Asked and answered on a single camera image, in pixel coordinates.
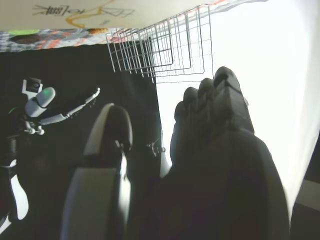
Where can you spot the beige book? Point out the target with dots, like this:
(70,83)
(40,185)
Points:
(75,12)

